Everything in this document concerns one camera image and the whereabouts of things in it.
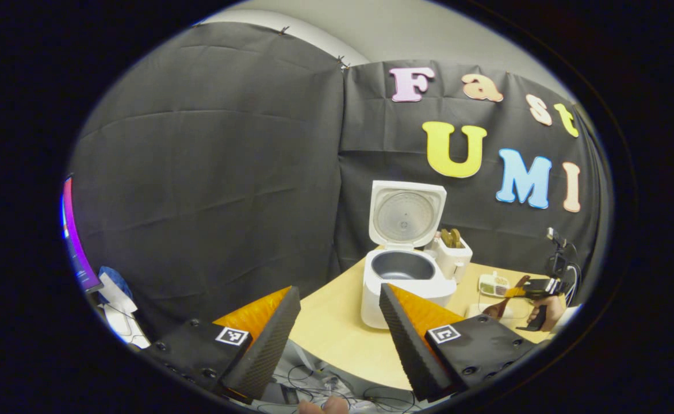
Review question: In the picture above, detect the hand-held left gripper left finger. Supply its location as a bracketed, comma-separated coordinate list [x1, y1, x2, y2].
[144, 286, 302, 403]

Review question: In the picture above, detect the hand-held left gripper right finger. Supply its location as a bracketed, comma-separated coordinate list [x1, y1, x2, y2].
[378, 283, 545, 403]

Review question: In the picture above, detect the clear container of rice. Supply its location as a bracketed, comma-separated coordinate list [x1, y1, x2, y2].
[466, 299, 536, 324]

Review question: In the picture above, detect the brown wooden spoon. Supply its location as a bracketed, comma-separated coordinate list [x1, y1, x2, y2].
[482, 275, 530, 319]

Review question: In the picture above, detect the white rice cooker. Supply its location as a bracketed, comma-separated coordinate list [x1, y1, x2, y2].
[361, 180, 458, 329]

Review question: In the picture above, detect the white divided dish of beans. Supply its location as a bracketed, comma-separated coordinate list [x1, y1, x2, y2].
[478, 271, 510, 298]

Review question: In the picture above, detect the white toaster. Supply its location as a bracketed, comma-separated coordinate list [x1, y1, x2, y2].
[432, 233, 474, 283]

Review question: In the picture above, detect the white box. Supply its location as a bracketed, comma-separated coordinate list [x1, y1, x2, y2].
[97, 273, 151, 349]

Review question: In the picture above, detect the blue cloth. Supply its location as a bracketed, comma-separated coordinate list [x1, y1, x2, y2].
[99, 266, 133, 300]

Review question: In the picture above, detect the black backdrop cloth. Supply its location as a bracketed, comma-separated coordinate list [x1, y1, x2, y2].
[68, 22, 611, 340]

